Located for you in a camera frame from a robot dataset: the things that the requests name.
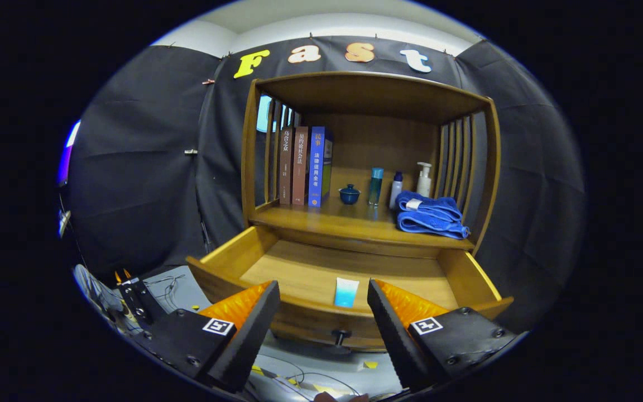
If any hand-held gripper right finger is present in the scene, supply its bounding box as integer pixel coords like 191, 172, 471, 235
367, 279, 526, 393

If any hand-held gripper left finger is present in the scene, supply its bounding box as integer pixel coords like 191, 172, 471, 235
132, 280, 281, 393

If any light blue tube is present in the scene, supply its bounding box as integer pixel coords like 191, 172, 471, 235
334, 277, 360, 308

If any wooden drawer with black knob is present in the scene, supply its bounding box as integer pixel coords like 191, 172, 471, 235
186, 225, 515, 353

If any wooden countertop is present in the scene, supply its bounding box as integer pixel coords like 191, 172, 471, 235
249, 195, 476, 250

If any wooden cabinet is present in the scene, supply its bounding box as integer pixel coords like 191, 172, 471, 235
186, 71, 515, 353

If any black device with bolts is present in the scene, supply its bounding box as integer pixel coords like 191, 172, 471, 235
115, 269, 160, 327

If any blue folded towel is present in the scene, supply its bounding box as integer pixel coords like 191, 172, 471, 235
395, 191, 471, 240

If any white bottle with dark cap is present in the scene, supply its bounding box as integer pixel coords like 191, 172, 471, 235
389, 171, 404, 210

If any teal bottle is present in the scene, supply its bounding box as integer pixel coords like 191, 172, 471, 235
368, 167, 384, 206

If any white pump bottle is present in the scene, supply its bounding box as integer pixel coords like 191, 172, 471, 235
416, 162, 433, 198

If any grey cloth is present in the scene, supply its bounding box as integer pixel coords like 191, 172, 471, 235
73, 264, 127, 330

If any brown book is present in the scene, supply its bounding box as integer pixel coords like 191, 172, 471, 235
279, 126, 295, 205
292, 126, 310, 206

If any blue book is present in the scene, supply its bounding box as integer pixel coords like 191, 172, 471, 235
308, 126, 333, 208

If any black backdrop cloth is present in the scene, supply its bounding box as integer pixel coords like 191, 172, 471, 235
65, 36, 587, 336

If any thin floor cable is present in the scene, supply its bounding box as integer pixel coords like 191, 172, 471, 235
146, 272, 189, 299

